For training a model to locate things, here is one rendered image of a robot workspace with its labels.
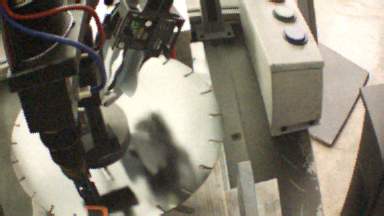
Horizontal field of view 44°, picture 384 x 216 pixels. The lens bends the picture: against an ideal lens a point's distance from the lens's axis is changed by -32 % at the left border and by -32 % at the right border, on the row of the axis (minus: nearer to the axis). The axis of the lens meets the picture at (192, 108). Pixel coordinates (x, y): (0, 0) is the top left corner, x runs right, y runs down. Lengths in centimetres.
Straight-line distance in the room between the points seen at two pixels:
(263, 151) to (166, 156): 30
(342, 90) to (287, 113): 123
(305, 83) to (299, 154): 12
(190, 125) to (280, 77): 22
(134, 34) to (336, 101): 154
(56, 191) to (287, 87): 44
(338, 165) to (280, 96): 103
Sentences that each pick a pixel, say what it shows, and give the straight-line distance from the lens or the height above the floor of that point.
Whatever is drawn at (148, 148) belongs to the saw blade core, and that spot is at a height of 95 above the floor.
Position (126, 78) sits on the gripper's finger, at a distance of 76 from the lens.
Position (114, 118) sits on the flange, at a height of 96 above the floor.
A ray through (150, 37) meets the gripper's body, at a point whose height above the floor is 109.
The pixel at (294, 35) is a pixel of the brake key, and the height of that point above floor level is 91.
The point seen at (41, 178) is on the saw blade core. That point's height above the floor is 95.
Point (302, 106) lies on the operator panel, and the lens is 101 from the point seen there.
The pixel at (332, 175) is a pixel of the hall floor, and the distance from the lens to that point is 194.
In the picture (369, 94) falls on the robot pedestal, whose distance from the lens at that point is 114.
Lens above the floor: 150
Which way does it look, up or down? 43 degrees down
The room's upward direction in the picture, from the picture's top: 8 degrees counter-clockwise
